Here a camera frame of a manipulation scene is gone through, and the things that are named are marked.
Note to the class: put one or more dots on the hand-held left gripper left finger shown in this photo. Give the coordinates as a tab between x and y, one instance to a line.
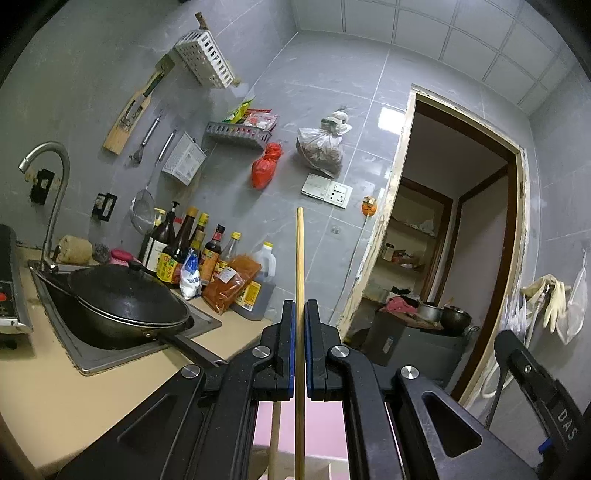
292	350

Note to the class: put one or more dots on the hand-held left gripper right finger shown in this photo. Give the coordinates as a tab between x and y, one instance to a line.
308	350

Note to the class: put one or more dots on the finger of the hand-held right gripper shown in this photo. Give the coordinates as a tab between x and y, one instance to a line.
510	348

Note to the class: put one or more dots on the wooden chopstick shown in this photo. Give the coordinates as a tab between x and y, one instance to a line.
300	277
274	443

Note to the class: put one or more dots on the dark lidded pot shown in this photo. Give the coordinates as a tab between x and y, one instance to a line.
455	321

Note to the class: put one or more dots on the cream rubber gloves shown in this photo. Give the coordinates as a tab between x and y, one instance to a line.
551	300

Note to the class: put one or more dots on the pink floral tablecloth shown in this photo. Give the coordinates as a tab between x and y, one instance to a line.
323	429

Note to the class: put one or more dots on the steel pot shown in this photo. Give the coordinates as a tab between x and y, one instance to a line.
429	313

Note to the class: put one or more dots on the red chili powder packet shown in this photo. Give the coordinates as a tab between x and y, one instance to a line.
231	284

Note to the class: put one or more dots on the large oil jug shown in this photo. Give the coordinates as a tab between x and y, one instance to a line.
265	263

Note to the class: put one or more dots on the grey cabinet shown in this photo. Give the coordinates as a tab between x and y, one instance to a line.
415	350

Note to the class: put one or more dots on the pink cloth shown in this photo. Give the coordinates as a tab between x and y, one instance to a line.
399	305

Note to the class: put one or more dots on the yellow-capped sauce bottle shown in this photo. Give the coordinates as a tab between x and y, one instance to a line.
233	251
201	228

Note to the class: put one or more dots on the white and blue salt bag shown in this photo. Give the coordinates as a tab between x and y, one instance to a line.
190	277

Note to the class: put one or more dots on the red-capped sauce bottle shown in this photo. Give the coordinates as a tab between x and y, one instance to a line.
213	251

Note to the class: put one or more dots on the wooden shelf unit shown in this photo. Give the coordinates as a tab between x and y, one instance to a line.
401	258

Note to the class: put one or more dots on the brown-capped sauce bottle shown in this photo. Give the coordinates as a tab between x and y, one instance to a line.
178	258

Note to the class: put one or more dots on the dark pump bottle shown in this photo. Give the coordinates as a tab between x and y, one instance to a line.
159	244

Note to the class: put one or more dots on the black wok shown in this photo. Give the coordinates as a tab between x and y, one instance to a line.
124	300

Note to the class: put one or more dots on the red plastic bag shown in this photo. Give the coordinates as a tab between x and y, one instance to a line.
265	168

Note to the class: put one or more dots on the yellow-lidded glass jar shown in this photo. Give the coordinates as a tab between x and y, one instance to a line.
159	216

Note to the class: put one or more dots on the pink sponge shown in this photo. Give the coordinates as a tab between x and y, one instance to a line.
121	257

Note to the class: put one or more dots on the steel sink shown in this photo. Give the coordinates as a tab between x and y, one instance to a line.
92	360

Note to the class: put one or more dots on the clear bag of dried goods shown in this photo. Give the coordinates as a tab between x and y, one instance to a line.
321	147

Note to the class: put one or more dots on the steel mesh strainer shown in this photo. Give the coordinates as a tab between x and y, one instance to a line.
143	210

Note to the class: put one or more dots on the beige kitchen counter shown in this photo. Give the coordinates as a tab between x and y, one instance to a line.
92	406

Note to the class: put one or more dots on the steel wool scrubber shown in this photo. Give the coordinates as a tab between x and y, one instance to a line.
101	254

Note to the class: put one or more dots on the white hanging box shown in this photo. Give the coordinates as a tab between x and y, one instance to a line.
184	159

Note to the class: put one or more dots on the red snack packet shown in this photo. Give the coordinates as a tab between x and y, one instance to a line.
261	120

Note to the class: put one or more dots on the loofah sponge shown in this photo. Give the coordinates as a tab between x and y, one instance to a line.
76	249

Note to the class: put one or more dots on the hanging steel tool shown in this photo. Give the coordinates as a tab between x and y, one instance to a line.
167	146

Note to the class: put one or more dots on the yellow-green snack packet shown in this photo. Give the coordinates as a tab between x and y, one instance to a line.
238	113

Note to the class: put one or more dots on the hanging steel peeler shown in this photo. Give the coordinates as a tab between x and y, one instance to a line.
147	136

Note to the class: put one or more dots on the wooden knife board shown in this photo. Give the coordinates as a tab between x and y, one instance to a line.
117	136

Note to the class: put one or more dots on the steel faucet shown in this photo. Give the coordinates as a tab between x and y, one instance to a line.
57	194

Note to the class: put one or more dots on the induction stove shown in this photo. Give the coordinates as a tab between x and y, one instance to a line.
11	286

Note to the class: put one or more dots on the pale wooden door frame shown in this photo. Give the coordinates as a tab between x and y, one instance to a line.
519	230

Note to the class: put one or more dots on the orange wall plug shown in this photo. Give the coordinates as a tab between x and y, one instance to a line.
369	206

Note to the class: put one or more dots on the white wall socket panel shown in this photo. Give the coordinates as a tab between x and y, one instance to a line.
325	190

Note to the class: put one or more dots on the grey wall shelf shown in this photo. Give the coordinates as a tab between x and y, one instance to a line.
235	134

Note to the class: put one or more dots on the black wall socket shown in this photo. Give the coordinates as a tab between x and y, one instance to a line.
42	187
105	205

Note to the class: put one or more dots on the white wall basket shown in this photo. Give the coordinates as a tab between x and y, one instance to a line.
203	55

